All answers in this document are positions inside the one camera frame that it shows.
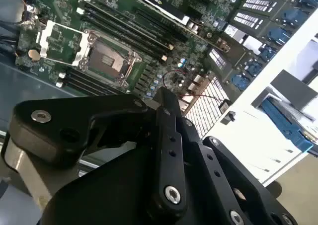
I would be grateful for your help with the hard disk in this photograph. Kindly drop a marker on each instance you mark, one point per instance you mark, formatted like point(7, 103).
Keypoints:
point(285, 125)

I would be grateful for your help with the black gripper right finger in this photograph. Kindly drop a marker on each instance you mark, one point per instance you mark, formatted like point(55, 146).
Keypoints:
point(221, 190)

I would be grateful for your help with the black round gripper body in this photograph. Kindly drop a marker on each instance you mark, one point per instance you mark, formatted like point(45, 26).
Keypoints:
point(111, 197)

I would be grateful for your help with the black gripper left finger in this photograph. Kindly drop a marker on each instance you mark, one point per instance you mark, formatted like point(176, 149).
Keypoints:
point(74, 110)

